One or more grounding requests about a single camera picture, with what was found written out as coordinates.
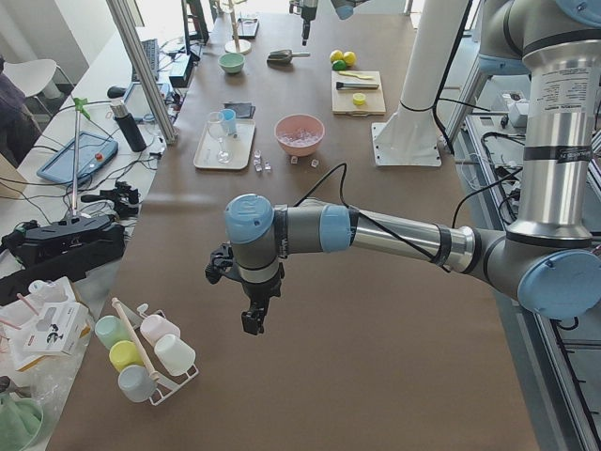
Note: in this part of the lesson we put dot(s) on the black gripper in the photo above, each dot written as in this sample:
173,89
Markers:
261,290
305,22

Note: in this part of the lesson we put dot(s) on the metal ice scoop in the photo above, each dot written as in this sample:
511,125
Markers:
284,57

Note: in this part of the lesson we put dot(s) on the pile of clear ice cubes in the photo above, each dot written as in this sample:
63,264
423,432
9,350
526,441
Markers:
299,138

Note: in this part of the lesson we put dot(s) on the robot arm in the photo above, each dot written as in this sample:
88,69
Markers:
543,259
344,9

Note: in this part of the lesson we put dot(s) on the white cup on rack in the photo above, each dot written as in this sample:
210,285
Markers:
175,355

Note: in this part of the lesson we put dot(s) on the white cup rack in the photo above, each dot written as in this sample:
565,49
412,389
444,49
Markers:
167,385

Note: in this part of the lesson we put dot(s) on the pink cup on rack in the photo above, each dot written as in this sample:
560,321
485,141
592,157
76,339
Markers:
154,327

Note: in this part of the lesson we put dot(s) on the blue cup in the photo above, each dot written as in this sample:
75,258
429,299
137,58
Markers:
229,121

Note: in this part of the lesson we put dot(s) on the grey-blue cup on rack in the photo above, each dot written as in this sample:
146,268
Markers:
135,383

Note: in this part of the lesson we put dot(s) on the yellow cup on rack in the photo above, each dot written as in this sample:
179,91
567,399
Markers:
123,354

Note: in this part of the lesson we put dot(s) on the green cup on rack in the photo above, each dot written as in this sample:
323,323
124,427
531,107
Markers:
109,330

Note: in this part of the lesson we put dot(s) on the yellow lemon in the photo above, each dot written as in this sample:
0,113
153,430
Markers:
336,55
350,58

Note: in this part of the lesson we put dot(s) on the green lime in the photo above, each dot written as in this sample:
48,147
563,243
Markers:
339,65

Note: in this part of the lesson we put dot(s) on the yellow plastic knife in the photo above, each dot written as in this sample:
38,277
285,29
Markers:
355,75

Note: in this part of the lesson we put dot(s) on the steel muddler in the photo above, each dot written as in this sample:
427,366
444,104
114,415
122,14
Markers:
339,85

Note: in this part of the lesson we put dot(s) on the wooden mug tree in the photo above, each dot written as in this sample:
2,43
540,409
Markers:
236,44

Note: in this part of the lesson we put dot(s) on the mint green bowl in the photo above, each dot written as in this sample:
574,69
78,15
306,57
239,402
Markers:
232,63

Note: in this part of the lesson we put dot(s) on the bamboo cutting board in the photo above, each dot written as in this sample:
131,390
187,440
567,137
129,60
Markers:
341,100

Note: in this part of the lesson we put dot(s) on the lemon half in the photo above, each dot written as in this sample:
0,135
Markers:
358,98

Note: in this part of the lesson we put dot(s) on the grey folded cloth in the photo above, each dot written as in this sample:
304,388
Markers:
242,109

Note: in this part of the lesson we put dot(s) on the pink bowl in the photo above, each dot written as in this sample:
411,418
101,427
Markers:
292,122

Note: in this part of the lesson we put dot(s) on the clear wine glass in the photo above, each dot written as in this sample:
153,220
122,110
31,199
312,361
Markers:
217,131

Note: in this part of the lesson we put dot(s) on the cream serving tray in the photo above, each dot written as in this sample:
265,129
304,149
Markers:
239,147

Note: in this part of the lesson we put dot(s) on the white product box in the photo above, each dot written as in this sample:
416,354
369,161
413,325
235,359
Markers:
57,329

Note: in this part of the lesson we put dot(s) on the black water bottle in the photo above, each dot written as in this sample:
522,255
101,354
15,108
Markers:
127,125

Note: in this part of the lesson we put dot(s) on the white chair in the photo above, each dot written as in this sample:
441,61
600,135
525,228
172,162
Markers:
32,77

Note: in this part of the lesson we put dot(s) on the aluminium frame post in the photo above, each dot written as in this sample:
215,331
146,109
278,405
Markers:
126,28

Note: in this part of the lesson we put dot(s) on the black camera case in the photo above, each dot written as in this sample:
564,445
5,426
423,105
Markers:
71,248

